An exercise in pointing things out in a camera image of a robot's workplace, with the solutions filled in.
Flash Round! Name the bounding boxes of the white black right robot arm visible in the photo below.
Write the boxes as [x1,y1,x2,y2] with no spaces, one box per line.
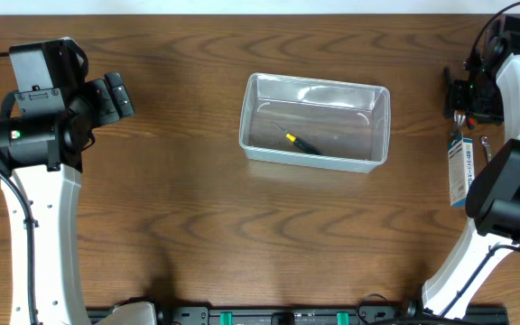
[408,13,520,320]

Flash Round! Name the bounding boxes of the red handled pliers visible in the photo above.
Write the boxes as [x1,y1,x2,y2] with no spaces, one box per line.
[467,117,475,130]

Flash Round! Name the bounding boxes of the clear plastic container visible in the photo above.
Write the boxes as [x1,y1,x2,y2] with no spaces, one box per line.
[238,73,391,173]

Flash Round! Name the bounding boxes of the blue white packaged tool card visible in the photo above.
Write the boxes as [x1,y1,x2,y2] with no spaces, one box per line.
[447,133,475,207]

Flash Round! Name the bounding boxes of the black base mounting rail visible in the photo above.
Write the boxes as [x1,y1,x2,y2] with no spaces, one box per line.
[86,304,510,325]

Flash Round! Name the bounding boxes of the black handled metal tool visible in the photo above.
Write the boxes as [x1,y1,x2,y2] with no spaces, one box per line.
[443,67,466,140]

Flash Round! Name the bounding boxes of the yellow black small screwdriver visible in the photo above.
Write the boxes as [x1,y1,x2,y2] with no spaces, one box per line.
[273,123,321,155]

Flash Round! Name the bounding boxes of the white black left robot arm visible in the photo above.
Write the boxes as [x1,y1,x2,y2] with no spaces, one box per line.
[0,37,135,324]

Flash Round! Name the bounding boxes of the silver combination wrench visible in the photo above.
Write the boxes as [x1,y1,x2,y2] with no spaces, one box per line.
[480,135,492,163]

